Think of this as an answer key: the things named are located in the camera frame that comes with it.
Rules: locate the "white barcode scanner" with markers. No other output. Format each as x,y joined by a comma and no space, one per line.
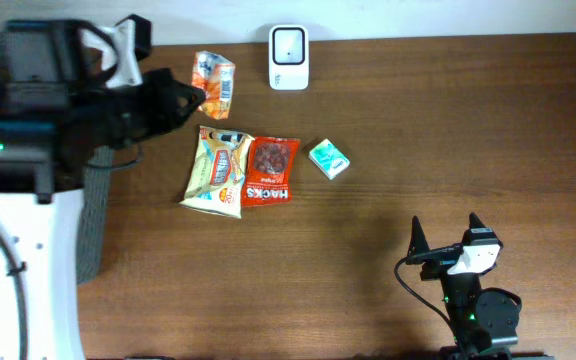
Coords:
288,57

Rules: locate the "teal tissue pack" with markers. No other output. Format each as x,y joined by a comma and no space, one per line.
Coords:
329,159

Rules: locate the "yellow snack bag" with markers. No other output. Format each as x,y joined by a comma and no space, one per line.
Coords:
219,172

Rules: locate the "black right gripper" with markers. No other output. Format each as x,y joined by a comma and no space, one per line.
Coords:
438,261

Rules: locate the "red Hacks candy bag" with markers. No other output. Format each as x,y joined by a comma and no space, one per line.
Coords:
269,166

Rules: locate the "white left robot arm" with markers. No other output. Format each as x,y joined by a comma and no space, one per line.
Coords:
72,87

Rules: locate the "orange snack pack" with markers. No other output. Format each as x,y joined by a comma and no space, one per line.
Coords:
214,75

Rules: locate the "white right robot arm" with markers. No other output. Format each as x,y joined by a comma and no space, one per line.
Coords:
483,321

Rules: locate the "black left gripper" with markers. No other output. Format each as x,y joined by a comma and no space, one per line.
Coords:
161,86

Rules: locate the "grey plastic basket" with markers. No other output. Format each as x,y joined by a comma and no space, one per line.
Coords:
93,215

